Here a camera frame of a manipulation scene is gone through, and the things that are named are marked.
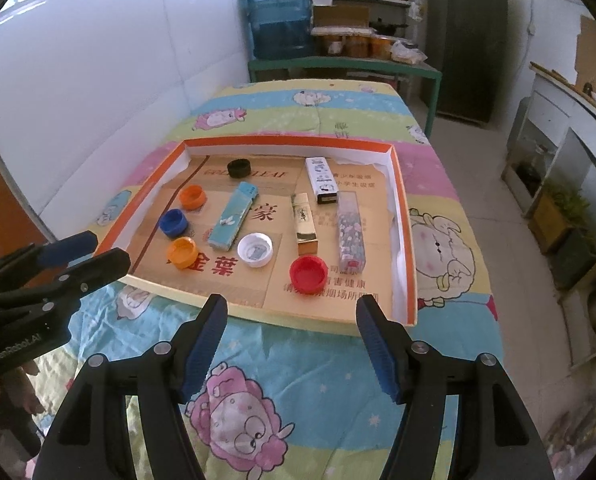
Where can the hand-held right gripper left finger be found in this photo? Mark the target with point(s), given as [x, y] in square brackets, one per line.
[205, 345]

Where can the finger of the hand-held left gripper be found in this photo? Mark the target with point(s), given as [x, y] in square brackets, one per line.
[68, 250]
[103, 266]

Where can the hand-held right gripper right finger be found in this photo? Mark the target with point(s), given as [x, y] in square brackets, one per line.
[378, 350]

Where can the orange bottle cap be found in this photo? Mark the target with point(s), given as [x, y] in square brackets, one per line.
[183, 253]
[193, 196]

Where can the blue bottle cap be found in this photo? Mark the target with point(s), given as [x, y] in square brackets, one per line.
[173, 222]

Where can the shallow orange-rimmed cardboard box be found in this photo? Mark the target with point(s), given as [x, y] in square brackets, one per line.
[403, 260]

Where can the red bottle cap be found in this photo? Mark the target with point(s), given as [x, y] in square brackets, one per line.
[308, 275]

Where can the white bottle cap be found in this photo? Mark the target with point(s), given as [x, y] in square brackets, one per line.
[255, 250]

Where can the clear floral patterned lighter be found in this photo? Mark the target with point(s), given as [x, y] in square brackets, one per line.
[352, 232]

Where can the teal clear lighter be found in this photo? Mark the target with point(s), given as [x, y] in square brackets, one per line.
[233, 217]

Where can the gold lighter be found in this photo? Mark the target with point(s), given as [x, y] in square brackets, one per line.
[304, 225]

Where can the black bottle cap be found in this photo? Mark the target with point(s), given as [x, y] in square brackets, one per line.
[239, 168]

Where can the white printed lighter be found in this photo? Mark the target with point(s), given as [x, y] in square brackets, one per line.
[321, 180]

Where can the person's left hand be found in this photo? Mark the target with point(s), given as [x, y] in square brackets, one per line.
[28, 382]

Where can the cartoon sheep printed blanket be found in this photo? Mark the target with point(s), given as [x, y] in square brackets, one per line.
[303, 385]

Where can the printed cardboard liner sheet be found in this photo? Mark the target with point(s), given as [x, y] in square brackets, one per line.
[273, 215]

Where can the yellow planter with greens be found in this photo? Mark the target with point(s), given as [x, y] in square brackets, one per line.
[553, 217]

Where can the green low table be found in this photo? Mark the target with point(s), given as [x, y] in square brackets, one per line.
[338, 62]

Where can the white kitchen counter cabinet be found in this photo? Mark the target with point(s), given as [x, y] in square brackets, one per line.
[563, 125]

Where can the white plastic bag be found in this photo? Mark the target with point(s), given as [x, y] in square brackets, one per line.
[408, 53]

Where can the orange filled jar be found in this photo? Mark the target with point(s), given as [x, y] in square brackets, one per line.
[381, 47]
[358, 46]

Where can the blue water jug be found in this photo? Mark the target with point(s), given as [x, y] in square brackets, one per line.
[278, 15]

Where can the dark grey refrigerator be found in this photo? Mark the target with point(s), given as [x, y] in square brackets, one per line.
[468, 40]

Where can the black frying pan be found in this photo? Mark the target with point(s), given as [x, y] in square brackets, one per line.
[388, 25]

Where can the dark sauce bottle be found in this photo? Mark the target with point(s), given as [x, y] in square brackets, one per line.
[589, 88]

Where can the brown cardboard box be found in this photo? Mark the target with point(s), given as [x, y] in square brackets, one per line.
[340, 15]

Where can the white metal shelf rack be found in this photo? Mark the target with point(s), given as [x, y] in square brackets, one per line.
[408, 2]

